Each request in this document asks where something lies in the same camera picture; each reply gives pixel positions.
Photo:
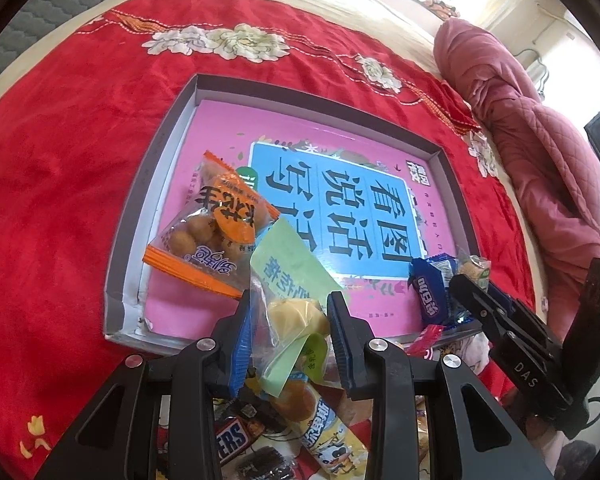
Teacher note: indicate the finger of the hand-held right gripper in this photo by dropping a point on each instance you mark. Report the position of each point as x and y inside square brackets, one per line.
[472, 297]
[522, 312]

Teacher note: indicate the clear tan biscuit packet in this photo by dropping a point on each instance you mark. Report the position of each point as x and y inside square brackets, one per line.
[475, 266]

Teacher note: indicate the grey quilted headboard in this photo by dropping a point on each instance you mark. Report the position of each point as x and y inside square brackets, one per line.
[45, 5]

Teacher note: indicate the beige bedsheet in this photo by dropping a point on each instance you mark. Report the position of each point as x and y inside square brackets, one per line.
[330, 10]

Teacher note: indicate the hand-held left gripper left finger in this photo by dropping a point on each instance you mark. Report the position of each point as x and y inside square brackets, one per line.
[240, 355]

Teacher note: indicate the brown chocolate bar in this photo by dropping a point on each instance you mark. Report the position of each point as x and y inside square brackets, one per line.
[232, 440]

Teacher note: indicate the blue candy packet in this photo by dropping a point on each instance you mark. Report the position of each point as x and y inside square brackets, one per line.
[427, 290]

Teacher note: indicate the pink book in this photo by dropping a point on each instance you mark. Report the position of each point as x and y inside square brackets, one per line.
[220, 122]

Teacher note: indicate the red floral blanket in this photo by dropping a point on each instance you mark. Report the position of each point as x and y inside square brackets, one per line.
[70, 160]

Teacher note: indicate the grey cardboard box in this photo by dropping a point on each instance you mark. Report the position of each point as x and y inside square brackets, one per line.
[125, 280]

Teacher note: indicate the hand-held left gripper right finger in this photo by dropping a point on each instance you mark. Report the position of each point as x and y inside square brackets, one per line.
[341, 345]

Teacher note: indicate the pink quilt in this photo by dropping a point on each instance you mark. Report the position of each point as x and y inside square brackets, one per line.
[530, 150]

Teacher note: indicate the red wrapped snack bar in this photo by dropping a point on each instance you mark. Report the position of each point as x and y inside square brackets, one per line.
[427, 340]

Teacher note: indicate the light green candy packet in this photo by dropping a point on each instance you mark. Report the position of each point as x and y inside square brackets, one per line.
[285, 260]

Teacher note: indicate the yellow cow print snack packet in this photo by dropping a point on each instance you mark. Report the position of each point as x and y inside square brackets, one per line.
[325, 435]

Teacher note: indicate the orange snack packet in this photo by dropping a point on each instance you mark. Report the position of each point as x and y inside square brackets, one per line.
[215, 220]

